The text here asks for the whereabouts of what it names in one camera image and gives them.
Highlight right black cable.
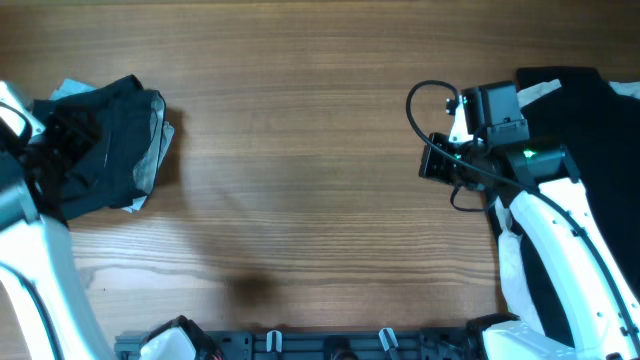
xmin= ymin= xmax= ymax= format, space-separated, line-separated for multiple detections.
xmin=404 ymin=79 xmax=640 ymax=346

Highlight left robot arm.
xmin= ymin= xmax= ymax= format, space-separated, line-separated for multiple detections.
xmin=1 ymin=107 xmax=117 ymax=359

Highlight black shorts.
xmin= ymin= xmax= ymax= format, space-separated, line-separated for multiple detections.
xmin=33 ymin=75 xmax=166 ymax=220

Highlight folded light blue denim shorts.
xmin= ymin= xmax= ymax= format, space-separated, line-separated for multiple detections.
xmin=49 ymin=75 xmax=175 ymax=218

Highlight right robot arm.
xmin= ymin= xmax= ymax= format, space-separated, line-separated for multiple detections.
xmin=420 ymin=81 xmax=639 ymax=359

